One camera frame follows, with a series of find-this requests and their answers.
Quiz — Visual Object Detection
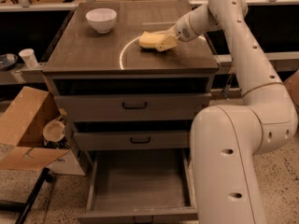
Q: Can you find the white bowl in box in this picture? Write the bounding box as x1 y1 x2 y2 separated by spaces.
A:
43 120 64 142

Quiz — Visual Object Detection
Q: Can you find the bottom grey drawer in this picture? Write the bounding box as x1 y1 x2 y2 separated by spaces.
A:
78 149 197 224

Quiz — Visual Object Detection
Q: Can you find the grey drawer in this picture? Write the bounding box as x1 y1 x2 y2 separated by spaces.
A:
54 77 210 122
78 149 197 224
74 119 192 151

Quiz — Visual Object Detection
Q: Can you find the black metal stand leg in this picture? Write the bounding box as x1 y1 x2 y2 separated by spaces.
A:
0 168 53 224

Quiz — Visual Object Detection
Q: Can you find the white paper cup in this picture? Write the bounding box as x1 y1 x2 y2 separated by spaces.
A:
19 49 38 68

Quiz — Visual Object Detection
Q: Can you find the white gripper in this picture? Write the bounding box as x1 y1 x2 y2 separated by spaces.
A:
155 13 202 52

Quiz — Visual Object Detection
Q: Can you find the grey drawer cabinet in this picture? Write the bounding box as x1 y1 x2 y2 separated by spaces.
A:
42 0 220 224

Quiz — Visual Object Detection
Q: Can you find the middle grey drawer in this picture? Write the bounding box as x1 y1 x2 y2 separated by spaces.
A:
74 119 192 151

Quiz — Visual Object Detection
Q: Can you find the top grey drawer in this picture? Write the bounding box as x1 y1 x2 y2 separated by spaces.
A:
54 77 210 122

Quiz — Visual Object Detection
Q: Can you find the cardboard box at right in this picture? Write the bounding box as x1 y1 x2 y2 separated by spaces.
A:
284 70 299 113

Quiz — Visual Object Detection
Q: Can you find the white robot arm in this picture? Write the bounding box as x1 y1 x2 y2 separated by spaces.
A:
155 0 298 224

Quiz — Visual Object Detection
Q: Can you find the open cardboard box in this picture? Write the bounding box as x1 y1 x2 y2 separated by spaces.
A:
0 87 69 171

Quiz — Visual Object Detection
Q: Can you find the white ceramic bowl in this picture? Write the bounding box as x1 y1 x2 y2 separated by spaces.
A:
85 8 117 34

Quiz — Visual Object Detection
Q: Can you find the dark round dish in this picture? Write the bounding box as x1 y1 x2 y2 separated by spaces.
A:
0 53 18 71

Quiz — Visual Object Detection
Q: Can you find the yellow sponge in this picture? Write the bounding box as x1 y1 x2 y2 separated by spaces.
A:
139 32 164 51

